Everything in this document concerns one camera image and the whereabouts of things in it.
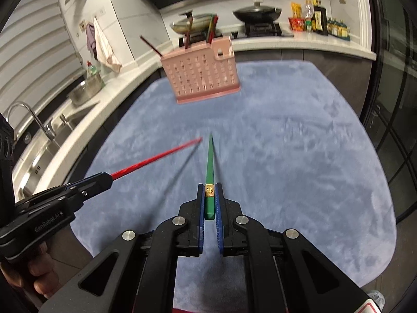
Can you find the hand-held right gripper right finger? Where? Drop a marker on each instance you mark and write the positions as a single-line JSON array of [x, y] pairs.
[[219, 216]]

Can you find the red instant noodle cup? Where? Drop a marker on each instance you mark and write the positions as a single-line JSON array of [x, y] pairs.
[[297, 24]]

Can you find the pack of small bottles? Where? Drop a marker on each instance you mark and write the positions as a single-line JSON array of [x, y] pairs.
[[338, 28]]

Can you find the green dish soap bottle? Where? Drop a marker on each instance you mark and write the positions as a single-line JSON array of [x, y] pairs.
[[93, 71]]

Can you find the person's left hand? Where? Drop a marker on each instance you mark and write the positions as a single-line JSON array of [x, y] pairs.
[[44, 277]]

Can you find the steel pan with lid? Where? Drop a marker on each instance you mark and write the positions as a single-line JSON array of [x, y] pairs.
[[195, 22]]

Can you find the steel mixing bowl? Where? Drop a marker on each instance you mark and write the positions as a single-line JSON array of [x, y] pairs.
[[84, 89]]

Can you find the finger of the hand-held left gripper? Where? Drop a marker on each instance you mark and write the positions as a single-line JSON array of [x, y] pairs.
[[88, 195], [101, 180]]

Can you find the steel sink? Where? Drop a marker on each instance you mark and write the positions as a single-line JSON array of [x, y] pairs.
[[49, 150]]

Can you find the dark soy sauce bottle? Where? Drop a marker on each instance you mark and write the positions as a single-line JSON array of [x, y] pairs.
[[321, 19]]

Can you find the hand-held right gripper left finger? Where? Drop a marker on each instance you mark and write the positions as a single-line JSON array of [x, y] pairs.
[[201, 215]]

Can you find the small green jar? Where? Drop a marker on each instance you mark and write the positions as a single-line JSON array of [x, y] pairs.
[[309, 26]]

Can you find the black wok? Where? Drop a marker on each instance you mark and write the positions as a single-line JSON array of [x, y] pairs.
[[257, 13]]

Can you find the clear plastic bottle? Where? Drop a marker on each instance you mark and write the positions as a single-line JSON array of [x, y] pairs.
[[309, 9]]

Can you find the hanging white towel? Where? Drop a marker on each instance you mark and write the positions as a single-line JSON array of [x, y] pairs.
[[106, 50]]

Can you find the chrome sink faucet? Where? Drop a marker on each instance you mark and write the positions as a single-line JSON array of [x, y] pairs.
[[31, 114]]

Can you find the glass door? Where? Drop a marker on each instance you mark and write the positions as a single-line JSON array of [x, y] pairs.
[[394, 88]]

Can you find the black gas stove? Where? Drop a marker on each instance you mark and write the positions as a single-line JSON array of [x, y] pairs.
[[260, 30]]

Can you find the window blinds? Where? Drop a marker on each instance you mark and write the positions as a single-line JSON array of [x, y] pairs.
[[35, 39]]

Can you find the pink perforated utensil holder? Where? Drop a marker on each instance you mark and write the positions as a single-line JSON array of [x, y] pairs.
[[202, 71]]

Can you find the hanging purple cloth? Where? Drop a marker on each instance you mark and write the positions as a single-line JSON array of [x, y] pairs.
[[90, 39]]

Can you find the blue plush mat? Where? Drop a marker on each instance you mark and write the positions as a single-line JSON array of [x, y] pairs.
[[277, 143]]

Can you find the yellow snack packets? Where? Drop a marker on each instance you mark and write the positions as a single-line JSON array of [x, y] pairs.
[[296, 9]]

